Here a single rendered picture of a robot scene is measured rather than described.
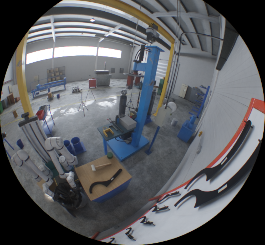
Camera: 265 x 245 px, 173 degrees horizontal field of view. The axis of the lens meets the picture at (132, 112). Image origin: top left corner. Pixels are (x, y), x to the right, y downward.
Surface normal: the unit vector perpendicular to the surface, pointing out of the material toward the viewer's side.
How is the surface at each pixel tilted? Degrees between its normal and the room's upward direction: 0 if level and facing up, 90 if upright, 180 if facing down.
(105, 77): 90
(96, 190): 0
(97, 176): 0
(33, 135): 90
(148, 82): 90
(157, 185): 0
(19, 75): 90
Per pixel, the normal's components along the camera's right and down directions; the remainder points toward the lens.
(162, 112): -0.74, 0.23
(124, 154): 0.14, -0.87
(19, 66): 0.66, 0.44
